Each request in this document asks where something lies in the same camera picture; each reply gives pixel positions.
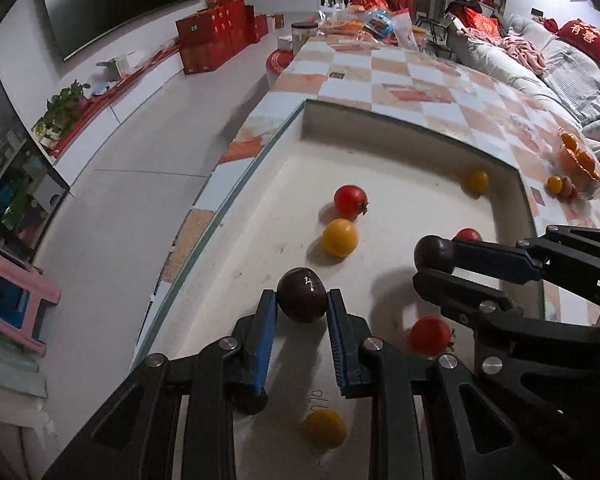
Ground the dark purple tomato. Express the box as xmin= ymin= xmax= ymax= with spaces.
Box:
xmin=276 ymin=267 xmax=329 ymax=323
xmin=235 ymin=390 xmax=269 ymax=416
xmin=413 ymin=235 xmax=457 ymax=275

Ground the checkered tablecloth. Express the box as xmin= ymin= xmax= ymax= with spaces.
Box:
xmin=152 ymin=35 xmax=600 ymax=331

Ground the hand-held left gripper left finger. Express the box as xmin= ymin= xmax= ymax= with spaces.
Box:
xmin=42 ymin=289 xmax=280 ymax=480

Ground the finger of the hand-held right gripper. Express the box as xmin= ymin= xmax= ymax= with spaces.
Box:
xmin=452 ymin=226 xmax=600 ymax=285
xmin=413 ymin=268 xmax=524 ymax=376

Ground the white tray with green rim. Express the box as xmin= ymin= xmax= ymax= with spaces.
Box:
xmin=130 ymin=99 xmax=548 ymax=480

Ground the white television cabinet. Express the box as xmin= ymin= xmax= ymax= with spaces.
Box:
xmin=45 ymin=45 xmax=191 ymax=186

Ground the glass display cabinet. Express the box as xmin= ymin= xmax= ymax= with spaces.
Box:
xmin=0 ymin=62 xmax=71 ymax=261

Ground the white sofa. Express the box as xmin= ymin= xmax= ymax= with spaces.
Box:
xmin=450 ymin=10 xmax=600 ymax=141

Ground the black television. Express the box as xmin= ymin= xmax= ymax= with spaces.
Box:
xmin=41 ymin=0 xmax=212 ymax=62

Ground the dark folding chair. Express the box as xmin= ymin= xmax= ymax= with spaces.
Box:
xmin=417 ymin=15 xmax=456 ymax=58

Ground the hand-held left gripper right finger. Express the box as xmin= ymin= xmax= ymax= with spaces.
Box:
xmin=327 ymin=289 xmax=561 ymax=480

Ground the small white box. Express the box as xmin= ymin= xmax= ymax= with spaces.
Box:
xmin=96 ymin=54 xmax=137 ymax=81

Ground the glass bowl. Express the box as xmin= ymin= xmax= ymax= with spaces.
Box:
xmin=552 ymin=127 xmax=600 ymax=201

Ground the grey striped blanket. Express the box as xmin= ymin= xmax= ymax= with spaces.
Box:
xmin=540 ymin=40 xmax=600 ymax=121

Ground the clear plastic snack bag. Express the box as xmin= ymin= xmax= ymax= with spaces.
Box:
xmin=362 ymin=7 xmax=400 ymax=39

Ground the red pillow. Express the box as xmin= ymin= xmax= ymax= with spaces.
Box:
xmin=556 ymin=19 xmax=600 ymax=72

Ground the pink blanket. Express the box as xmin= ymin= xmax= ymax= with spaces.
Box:
xmin=497 ymin=37 xmax=548 ymax=76

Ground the red round stool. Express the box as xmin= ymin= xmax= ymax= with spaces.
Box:
xmin=265 ymin=50 xmax=294 ymax=86

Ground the green potted plant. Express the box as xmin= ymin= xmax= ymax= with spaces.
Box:
xmin=32 ymin=81 xmax=92 ymax=141

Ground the clear jar with dark lid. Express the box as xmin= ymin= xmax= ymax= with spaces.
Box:
xmin=291 ymin=21 xmax=317 ymax=56

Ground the red cushion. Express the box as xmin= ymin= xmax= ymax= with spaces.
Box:
xmin=462 ymin=10 xmax=501 ymax=36

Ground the pink stool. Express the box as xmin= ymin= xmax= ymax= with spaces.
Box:
xmin=0 ymin=249 xmax=62 ymax=358

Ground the stack of red gift boxes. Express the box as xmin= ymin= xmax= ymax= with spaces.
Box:
xmin=175 ymin=0 xmax=271 ymax=76

